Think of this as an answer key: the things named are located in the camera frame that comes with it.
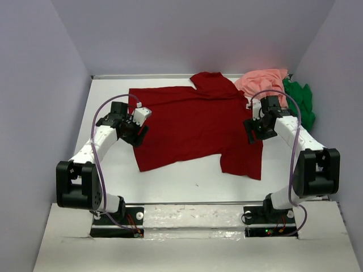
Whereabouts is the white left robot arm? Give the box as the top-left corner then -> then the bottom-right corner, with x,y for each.
56,101 -> 152,224

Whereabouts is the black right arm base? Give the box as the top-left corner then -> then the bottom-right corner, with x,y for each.
241,206 -> 298,238

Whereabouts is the aluminium front rail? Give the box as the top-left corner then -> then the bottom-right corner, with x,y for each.
126,201 -> 263,206

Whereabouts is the dark red t shirt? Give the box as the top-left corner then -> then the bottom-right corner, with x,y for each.
129,72 -> 263,180

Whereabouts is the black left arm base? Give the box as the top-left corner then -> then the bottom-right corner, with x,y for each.
90,205 -> 145,239

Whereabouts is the pink crumpled t shirt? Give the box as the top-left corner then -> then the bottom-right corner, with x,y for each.
234,69 -> 288,99

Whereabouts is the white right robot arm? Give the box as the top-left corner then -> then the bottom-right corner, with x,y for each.
244,96 -> 340,222

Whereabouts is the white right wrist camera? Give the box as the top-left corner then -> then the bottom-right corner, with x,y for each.
246,98 -> 264,120

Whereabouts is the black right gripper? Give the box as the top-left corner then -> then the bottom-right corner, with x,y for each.
243,114 -> 278,144

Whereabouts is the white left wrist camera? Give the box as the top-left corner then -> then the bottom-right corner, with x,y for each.
132,107 -> 152,127

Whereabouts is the green crumpled t shirt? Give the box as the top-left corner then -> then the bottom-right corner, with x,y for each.
282,78 -> 315,131

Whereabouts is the white front cover board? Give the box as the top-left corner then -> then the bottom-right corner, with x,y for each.
35,201 -> 360,271

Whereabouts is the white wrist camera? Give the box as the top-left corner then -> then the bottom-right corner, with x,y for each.
132,107 -> 152,127
246,98 -> 264,120

